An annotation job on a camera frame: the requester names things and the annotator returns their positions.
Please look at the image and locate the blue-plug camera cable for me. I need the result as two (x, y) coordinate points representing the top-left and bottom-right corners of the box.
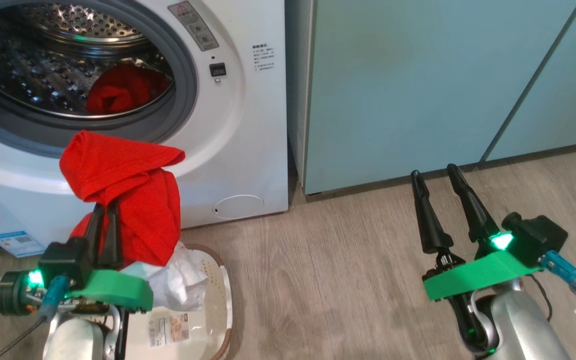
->
(540, 250), (576, 326)
(0, 275), (71, 360)

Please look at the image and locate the blue energy label sticker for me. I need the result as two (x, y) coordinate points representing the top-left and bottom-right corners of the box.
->
(0, 230), (46, 258)

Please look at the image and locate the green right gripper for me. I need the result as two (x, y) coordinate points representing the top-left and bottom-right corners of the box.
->
(410, 163), (544, 323)

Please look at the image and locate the red garment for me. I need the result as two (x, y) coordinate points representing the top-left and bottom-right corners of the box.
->
(86, 64), (175, 117)
(59, 130), (187, 268)

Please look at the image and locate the pale green cabinet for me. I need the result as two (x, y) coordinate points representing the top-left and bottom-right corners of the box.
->
(285, 0), (576, 196)

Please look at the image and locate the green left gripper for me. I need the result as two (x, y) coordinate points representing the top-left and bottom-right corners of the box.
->
(0, 200), (154, 321)

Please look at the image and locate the printed basket label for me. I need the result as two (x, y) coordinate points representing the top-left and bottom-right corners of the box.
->
(148, 312), (190, 348)

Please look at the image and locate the thin black cable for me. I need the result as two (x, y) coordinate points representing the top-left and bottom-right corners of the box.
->
(525, 274), (554, 321)

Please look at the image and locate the grey warning sticker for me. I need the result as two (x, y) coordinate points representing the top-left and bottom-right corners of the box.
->
(168, 1), (219, 52)

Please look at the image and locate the stainless steel washing machine drum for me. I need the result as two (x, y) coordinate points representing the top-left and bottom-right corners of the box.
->
(0, 2), (176, 121)

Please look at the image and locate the white garment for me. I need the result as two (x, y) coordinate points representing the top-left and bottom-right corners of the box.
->
(120, 242), (211, 312)

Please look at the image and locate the white basket with brown rim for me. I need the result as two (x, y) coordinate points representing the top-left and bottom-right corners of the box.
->
(118, 243), (234, 360)

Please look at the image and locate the white front-load washing machine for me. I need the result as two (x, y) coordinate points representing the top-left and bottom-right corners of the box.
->
(0, 0), (289, 251)

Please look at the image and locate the round white filter cover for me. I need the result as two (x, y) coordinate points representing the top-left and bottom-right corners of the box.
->
(212, 194), (265, 220)

